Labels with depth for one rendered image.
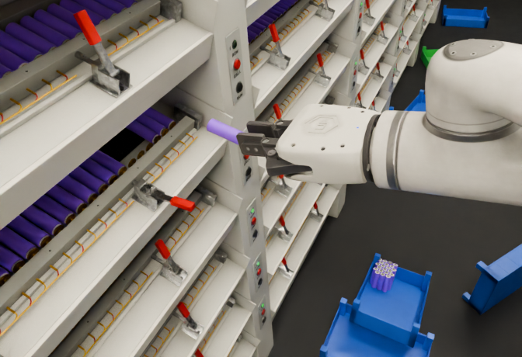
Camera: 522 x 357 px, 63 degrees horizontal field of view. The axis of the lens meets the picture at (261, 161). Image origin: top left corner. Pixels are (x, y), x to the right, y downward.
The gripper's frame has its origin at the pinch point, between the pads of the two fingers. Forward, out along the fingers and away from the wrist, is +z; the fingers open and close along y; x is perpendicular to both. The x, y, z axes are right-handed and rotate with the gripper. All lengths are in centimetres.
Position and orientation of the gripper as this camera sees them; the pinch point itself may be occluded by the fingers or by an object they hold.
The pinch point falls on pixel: (258, 138)
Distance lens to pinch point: 54.6
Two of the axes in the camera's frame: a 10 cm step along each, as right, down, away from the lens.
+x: 2.5, 7.9, 5.6
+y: -4.6, 6.0, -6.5
